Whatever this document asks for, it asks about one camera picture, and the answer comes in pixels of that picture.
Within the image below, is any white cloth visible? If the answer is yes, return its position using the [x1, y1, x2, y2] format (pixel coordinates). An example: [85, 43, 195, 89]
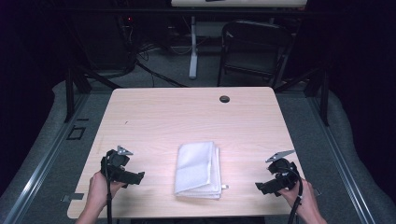
[174, 141, 230, 201]

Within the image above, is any person's left hand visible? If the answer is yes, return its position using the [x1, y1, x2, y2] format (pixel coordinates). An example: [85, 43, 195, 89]
[88, 171, 126, 213]

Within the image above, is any white floor cable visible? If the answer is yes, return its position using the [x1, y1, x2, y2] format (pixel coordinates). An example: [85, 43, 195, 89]
[168, 36, 213, 56]

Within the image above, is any bundle of black cables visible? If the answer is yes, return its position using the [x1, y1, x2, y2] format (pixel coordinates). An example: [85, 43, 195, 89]
[117, 14, 157, 77]

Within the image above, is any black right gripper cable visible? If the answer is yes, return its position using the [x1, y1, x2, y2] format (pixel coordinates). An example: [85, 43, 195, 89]
[285, 169, 304, 224]

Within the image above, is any black tape square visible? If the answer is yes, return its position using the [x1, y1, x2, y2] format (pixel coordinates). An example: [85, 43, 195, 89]
[65, 124, 87, 141]

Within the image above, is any black metal stand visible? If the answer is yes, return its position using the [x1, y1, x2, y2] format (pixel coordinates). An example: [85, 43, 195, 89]
[63, 65, 123, 123]
[273, 64, 332, 127]

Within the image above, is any black folding chair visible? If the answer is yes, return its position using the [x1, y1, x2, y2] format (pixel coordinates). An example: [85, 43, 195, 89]
[216, 20, 295, 90]

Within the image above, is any dark cabinet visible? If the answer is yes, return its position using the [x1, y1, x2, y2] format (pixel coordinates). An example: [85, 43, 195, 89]
[70, 12, 134, 71]

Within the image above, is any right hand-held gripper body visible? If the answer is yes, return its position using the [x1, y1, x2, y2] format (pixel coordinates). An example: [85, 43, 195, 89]
[265, 149, 302, 190]

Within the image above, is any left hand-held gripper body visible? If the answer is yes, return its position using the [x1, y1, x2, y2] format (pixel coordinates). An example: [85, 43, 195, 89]
[100, 145, 134, 185]

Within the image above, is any person's right hand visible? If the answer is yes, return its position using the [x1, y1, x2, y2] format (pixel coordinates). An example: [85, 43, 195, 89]
[277, 178, 319, 219]

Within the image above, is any aluminium floor rail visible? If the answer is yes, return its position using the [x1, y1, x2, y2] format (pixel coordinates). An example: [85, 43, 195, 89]
[305, 92, 378, 224]
[0, 92, 92, 224]

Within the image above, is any black floor cable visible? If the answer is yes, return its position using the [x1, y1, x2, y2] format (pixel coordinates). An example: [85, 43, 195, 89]
[134, 60, 189, 89]

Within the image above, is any white desk leg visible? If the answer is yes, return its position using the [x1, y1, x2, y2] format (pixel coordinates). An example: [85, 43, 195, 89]
[188, 15, 200, 80]

